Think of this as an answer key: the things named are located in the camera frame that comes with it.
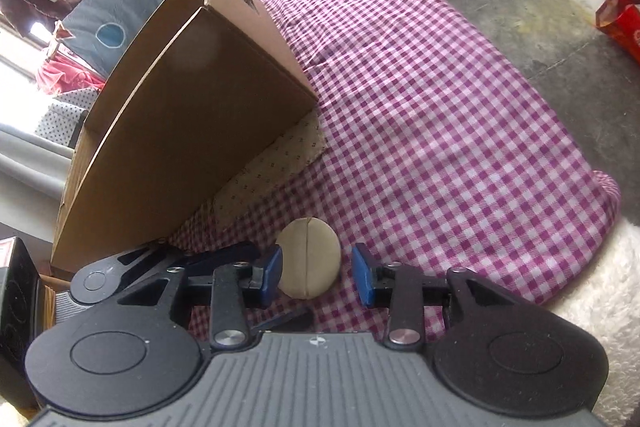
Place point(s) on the cardboard box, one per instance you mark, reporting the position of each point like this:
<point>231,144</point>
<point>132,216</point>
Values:
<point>190,132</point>

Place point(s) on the beige patterned cloth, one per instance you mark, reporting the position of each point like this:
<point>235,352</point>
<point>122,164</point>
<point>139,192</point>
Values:
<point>270,177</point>

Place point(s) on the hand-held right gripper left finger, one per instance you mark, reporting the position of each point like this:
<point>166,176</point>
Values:
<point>272,277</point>

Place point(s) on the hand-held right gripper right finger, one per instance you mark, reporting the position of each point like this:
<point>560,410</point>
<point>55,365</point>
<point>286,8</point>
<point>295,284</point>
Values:
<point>362,277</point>

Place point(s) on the red gift bag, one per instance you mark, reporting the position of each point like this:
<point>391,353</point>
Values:
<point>622,24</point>

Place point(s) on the white fluffy blanket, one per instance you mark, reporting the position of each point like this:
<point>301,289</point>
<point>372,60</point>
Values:
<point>600,317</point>

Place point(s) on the white curtain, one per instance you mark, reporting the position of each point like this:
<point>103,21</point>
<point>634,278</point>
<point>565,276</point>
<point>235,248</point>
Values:
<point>25,162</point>

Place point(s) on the polka dot cloth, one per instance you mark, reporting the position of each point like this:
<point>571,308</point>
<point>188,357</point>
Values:
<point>65,117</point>

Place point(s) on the pink checkered tablecloth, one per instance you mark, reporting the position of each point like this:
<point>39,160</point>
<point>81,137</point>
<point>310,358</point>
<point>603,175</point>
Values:
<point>425,107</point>

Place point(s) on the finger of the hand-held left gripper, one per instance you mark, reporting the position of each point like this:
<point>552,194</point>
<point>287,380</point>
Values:
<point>220,254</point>
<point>287,319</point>

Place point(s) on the pink ruffled garment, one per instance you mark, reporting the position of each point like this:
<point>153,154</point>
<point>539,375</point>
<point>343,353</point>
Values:
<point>70,77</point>

